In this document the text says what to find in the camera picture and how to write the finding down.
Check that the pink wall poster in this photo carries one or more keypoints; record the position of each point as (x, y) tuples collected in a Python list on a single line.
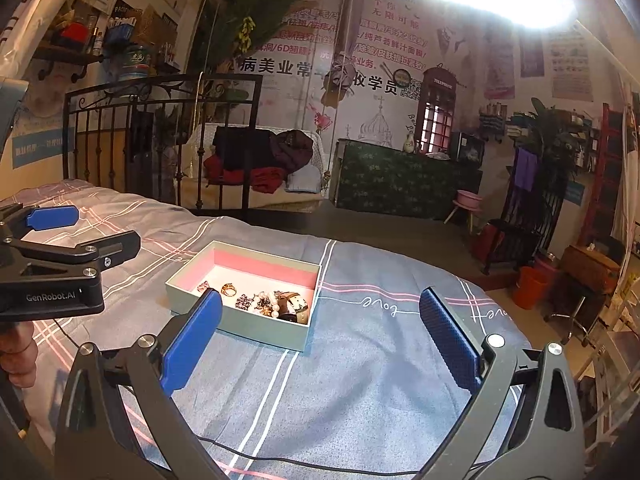
[(500, 60)]

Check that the orange bucket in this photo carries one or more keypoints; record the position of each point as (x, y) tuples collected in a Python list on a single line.
[(530, 287)]

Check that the pink stool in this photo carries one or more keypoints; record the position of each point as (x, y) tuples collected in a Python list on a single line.
[(467, 200)]

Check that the purple cloth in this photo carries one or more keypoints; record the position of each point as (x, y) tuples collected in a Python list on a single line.
[(526, 167)]

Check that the red cloth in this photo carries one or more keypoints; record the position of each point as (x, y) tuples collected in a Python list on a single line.
[(260, 180)]

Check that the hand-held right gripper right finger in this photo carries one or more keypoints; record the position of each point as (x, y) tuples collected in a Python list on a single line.
[(447, 340)]

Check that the pale green jewelry box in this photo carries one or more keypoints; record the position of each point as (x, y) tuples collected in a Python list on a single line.
[(260, 328)]

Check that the black garment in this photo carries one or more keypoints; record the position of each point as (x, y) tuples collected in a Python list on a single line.
[(240, 145)]

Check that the black swivel stool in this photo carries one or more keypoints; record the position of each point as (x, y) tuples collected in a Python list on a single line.
[(575, 292)]

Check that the wall shelf with toiletries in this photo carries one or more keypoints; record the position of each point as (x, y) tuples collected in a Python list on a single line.
[(70, 57)]

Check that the blue wall sign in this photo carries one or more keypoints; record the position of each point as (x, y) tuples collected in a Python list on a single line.
[(42, 150)]

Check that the red ladder shelf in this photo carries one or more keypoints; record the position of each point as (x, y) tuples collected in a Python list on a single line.
[(605, 175)]

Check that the silver rhinestone brooch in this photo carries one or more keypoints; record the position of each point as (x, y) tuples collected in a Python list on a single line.
[(245, 302)]

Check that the red phone booth wall decal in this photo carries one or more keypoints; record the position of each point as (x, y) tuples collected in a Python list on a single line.
[(435, 110)]

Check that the large green leafy plant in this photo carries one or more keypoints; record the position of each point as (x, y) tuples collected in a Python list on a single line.
[(265, 0)]

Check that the green patterned cabinet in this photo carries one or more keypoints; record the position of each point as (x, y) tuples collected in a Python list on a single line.
[(400, 180)]

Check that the person's left hand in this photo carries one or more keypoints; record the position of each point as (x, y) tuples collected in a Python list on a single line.
[(17, 355)]

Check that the small white vase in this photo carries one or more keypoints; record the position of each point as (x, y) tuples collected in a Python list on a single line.
[(410, 144)]

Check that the red bag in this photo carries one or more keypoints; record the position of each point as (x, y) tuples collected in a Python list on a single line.
[(487, 242)]

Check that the dark maroon jacket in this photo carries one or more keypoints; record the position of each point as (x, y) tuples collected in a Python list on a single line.
[(292, 150)]

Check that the white wicker swing chair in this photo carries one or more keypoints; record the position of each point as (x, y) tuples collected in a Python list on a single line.
[(280, 200)]

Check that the black metal plant rack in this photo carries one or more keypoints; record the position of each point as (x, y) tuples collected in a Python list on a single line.
[(525, 230)]

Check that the grey pillow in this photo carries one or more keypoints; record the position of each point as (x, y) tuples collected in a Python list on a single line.
[(302, 180)]

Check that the brown wooden box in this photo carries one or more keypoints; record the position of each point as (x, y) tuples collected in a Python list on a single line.
[(590, 265)]

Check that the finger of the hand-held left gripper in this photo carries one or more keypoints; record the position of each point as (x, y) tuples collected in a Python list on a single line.
[(110, 247), (52, 217)]

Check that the teal round tin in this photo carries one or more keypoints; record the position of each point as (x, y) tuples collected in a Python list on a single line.
[(131, 62)]

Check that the black metal bed frame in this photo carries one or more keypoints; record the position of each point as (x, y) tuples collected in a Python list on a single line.
[(250, 160)]

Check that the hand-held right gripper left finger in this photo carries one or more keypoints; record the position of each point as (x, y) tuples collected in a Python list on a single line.
[(192, 340)]

